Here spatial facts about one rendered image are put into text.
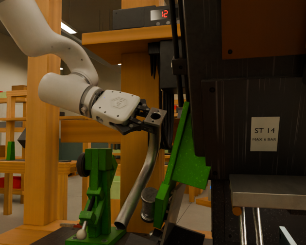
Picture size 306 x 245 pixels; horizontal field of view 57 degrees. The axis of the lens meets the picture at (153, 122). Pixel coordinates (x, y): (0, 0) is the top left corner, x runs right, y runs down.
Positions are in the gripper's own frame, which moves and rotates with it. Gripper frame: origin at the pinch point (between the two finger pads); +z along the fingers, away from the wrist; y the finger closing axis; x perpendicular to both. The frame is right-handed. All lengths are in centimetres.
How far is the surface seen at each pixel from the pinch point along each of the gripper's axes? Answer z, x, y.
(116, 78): -424, 665, 784
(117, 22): -25.9, -5.8, 32.5
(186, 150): 11.0, -6.9, -10.7
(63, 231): -20, 41, -20
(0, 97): -399, 339, 245
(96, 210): -9.3, 25.9, -15.8
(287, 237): 31.1, -7.4, -21.3
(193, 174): 13.9, -4.1, -13.7
